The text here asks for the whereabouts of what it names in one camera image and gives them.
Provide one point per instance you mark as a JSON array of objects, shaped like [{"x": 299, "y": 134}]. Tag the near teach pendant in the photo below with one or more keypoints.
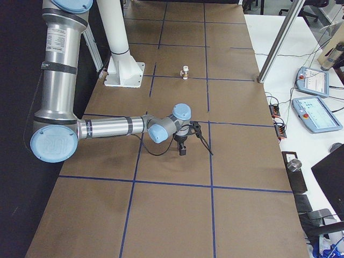
[{"x": 315, "y": 115}]

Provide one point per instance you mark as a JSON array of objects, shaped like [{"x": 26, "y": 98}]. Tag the white mount base plate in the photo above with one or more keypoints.
[{"x": 124, "y": 71}]

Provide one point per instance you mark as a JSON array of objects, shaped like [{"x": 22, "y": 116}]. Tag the black orange connector block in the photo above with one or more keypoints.
[
  {"x": 274, "y": 107},
  {"x": 280, "y": 128}
]

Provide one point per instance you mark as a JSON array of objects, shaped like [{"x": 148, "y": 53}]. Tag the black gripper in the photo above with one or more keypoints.
[{"x": 180, "y": 140}]

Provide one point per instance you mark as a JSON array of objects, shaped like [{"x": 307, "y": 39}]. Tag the steel cylinder weight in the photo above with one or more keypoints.
[{"x": 294, "y": 165}]

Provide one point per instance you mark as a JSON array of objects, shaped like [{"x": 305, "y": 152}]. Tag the far teach pendant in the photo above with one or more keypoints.
[{"x": 313, "y": 81}]

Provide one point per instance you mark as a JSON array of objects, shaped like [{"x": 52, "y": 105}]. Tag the brown paper table cover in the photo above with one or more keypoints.
[{"x": 130, "y": 197}]

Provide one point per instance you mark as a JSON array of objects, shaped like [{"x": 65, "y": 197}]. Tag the white camera pole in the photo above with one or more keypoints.
[{"x": 113, "y": 23}]

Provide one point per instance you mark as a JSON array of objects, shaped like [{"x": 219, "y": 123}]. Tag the teach pendant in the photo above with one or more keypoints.
[
  {"x": 315, "y": 115},
  {"x": 313, "y": 81}
]

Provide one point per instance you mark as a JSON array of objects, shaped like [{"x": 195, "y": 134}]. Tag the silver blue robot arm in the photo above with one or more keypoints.
[{"x": 56, "y": 130}]

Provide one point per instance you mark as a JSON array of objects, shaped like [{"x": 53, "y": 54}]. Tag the aluminium frame post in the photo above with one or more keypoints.
[{"x": 280, "y": 38}]

